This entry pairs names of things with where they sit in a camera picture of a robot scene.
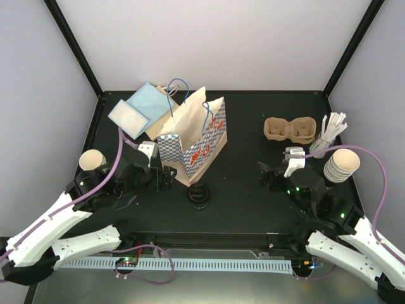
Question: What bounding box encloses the checkered pastry paper bag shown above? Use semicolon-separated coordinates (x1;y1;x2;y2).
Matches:
157;87;227;186

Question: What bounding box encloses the purple cable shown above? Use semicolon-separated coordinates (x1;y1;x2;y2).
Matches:
303;144;405;267
0;126;140;282

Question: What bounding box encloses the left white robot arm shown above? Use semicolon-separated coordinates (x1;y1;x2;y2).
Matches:
1;150;177;286

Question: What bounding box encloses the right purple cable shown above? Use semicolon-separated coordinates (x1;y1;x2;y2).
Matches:
303;144;405;267

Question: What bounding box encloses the paper cup stack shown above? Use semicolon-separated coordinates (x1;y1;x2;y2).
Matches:
78;149;106;171
323;148;361;183

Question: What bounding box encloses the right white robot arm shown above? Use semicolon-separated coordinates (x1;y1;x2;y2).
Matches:
258;163;404;303

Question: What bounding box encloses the circuit board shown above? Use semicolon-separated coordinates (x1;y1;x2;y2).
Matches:
115;257;139;267
291;258;324;270

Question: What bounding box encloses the right circuit board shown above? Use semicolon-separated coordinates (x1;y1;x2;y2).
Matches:
291;258;324;270

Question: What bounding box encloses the brown pulp cup carrier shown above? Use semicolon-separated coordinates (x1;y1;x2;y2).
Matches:
263;117;316;144

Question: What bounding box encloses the black printed coffee cup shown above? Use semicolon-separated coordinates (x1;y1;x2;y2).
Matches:
187;183;210;210

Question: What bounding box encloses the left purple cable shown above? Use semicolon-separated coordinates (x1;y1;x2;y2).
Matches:
0;126;140;282

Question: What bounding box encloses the blue slotted cable duct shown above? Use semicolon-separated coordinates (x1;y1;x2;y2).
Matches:
63;256;292;274

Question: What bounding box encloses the light blue paper bag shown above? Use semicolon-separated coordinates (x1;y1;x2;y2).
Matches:
126;82;170;123

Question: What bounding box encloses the white napkin pack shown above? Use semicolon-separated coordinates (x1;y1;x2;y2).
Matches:
108;99;148;139

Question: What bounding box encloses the glass of wrapped straws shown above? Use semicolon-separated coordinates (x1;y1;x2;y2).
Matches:
309;112;347;154

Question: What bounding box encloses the left circuit board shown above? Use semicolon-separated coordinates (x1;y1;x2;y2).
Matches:
115;257;139;267

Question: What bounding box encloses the brown kraft paper bag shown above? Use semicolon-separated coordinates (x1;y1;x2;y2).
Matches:
146;85;178;141

